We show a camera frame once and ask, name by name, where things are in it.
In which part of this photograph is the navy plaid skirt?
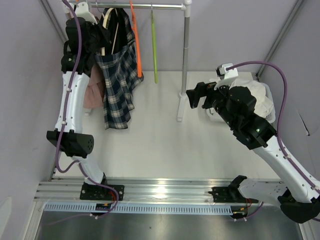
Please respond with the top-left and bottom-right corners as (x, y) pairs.
(95, 8), (144, 130)

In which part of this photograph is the white slotted cable duct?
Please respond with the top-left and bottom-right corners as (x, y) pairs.
(44, 202), (245, 216)

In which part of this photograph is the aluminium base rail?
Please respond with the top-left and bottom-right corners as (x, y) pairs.
(33, 177), (307, 207)

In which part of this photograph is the silver white clothes rack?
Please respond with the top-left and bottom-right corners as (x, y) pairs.
(57, 0), (193, 123)

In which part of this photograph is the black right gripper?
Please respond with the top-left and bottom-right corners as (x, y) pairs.
(186, 78), (238, 128)

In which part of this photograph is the cream wooden hanger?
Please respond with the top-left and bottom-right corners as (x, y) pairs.
(100, 8), (120, 56)

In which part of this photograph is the pink skirt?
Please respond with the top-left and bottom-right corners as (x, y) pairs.
(83, 63), (106, 109)

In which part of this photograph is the green hanger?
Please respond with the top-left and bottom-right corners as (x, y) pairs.
(150, 3), (158, 84)

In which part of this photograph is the orange hanger middle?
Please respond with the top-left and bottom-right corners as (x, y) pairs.
(129, 0), (143, 78)

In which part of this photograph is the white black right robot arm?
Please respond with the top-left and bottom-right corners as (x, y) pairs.
(186, 82), (320, 224)

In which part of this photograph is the white garment in basket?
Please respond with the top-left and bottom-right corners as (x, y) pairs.
(208, 76), (275, 120)

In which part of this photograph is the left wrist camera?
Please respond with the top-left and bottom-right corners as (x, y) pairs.
(74, 0), (98, 25)

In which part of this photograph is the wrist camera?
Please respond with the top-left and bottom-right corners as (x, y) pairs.
(74, 0), (98, 25)
(214, 63), (239, 90)

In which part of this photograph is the white laundry basket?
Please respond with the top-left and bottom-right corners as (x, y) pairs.
(206, 82), (276, 125)

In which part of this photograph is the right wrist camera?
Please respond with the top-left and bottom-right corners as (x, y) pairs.
(214, 63), (239, 90)

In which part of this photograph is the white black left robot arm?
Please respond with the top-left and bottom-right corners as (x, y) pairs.
(46, 17), (109, 200)

